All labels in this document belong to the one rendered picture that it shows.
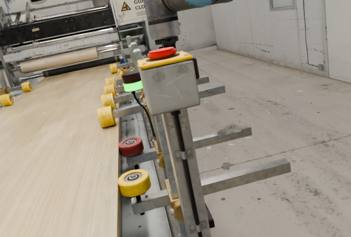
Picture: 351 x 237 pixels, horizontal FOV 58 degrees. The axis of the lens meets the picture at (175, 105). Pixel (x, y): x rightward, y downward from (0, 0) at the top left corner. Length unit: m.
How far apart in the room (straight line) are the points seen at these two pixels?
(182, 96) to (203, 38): 9.68
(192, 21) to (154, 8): 9.09
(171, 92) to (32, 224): 0.49
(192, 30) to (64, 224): 9.44
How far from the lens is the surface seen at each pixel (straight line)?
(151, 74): 0.41
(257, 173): 0.88
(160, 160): 0.99
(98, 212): 0.74
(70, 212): 0.78
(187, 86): 0.42
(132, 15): 3.46
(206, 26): 10.10
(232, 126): 1.09
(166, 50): 0.42
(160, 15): 0.92
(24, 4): 3.90
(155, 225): 1.13
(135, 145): 1.02
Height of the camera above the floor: 1.27
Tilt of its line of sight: 16 degrees down
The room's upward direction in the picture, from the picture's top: 11 degrees counter-clockwise
